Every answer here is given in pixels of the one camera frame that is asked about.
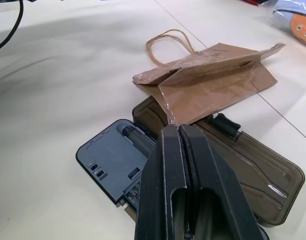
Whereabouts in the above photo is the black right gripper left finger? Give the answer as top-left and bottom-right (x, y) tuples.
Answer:
(134, 124), (193, 240)

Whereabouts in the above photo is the brown paper bag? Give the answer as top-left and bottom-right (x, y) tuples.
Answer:
(131, 29), (286, 125)

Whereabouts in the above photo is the orange shoe with eyelets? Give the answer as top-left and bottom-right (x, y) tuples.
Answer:
(287, 13), (306, 49)

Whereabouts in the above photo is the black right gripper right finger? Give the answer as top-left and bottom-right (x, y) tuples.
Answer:
(179, 123), (262, 240)

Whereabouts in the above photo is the orange and blue object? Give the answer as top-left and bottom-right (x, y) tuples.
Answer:
(257, 0), (306, 38)

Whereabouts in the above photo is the grey tool case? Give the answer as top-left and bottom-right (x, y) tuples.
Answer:
(76, 96), (305, 240)

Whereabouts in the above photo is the black cable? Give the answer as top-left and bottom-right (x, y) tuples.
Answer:
(0, 0), (25, 55)

